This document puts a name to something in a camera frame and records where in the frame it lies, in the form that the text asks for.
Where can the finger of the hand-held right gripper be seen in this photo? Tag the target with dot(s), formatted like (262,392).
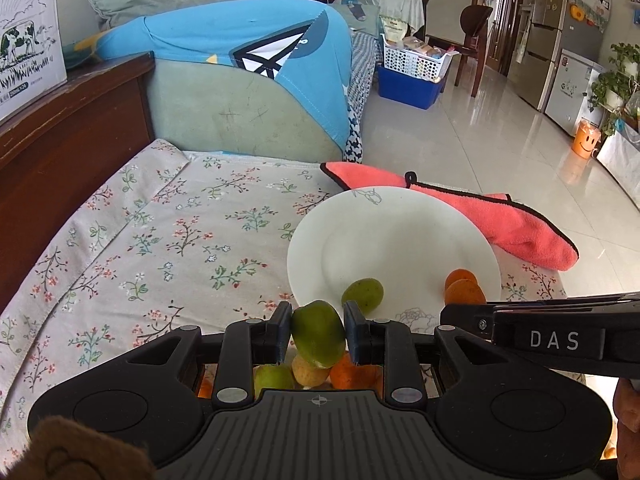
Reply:
(465,317)

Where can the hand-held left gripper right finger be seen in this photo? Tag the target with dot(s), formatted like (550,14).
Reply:
(351,332)

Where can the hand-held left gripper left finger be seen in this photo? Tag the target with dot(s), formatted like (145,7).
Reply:
(285,332)

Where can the white floral plate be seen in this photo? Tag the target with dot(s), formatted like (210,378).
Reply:
(400,240)

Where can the person's right hand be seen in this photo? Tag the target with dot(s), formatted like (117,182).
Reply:
(629,420)

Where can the pink towel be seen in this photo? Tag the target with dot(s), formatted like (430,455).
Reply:
(525,240)

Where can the floral tablecloth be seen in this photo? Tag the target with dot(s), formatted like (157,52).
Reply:
(175,240)

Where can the white cloth covered stand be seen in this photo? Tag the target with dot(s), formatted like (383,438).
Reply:
(620,155)

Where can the orange smiley cup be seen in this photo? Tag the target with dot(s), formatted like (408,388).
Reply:
(585,140)

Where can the pale green sofa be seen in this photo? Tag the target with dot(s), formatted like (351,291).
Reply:
(225,110)

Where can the blue storage bin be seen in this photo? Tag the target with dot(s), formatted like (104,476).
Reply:
(405,90)

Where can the brown fuzzy cloth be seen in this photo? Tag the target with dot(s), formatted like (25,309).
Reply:
(75,450)

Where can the white chest freezer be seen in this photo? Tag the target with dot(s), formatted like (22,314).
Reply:
(570,95)

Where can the green potted plant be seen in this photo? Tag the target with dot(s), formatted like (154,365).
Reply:
(625,57)
(607,90)

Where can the blue white patterned sofa cover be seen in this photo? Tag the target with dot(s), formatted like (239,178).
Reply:
(362,75)

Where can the white perforated basket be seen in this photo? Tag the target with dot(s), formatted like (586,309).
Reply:
(410,62)

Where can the silver refrigerator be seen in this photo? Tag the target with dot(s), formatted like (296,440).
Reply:
(540,60)

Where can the dark wooden cabinet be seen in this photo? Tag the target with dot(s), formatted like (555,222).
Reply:
(60,160)

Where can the yellow green snack bag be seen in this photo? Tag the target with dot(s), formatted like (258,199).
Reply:
(392,27)

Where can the dark wooden chair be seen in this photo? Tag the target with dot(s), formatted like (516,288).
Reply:
(475,15)

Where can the brown wooden door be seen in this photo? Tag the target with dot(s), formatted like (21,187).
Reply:
(505,10)

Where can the pale green pillow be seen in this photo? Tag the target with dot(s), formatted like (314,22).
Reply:
(367,22)

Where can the blue printed blanket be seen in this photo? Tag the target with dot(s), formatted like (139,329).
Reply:
(200,30)

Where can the table with white cloth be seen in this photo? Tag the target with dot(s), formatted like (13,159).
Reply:
(395,0)

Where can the cow print cardboard box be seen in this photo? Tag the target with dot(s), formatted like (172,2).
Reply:
(30,35)

